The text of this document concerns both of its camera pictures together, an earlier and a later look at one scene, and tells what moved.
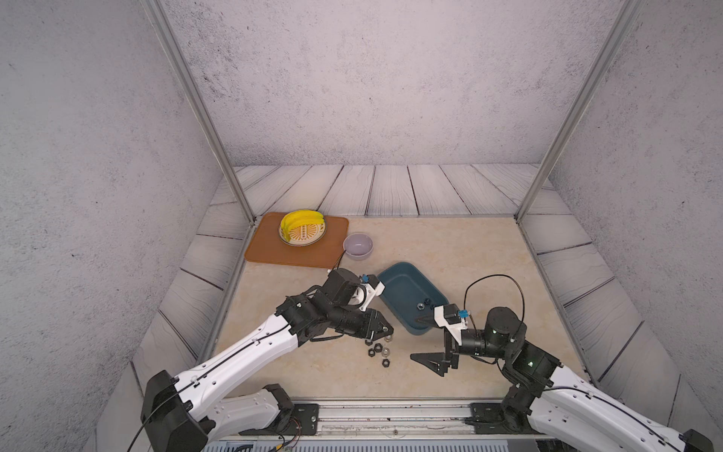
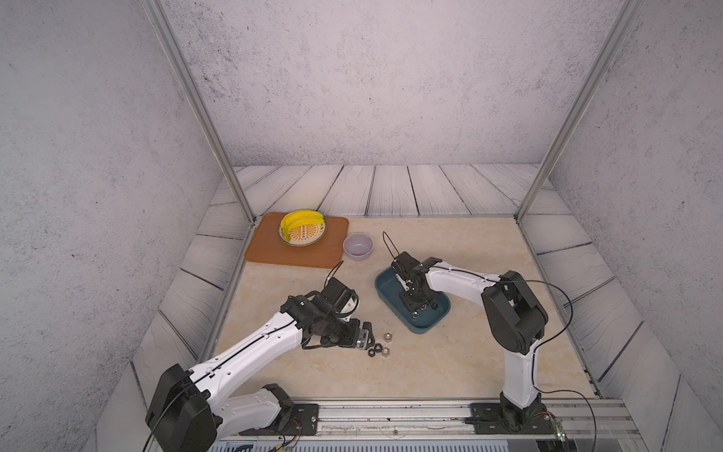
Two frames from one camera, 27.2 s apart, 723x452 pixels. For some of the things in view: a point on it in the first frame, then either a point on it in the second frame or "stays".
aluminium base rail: x=383 y=419 stays
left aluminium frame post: x=156 y=11 stays
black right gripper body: x=453 y=347 → x=410 y=299
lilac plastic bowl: x=358 y=246 stays
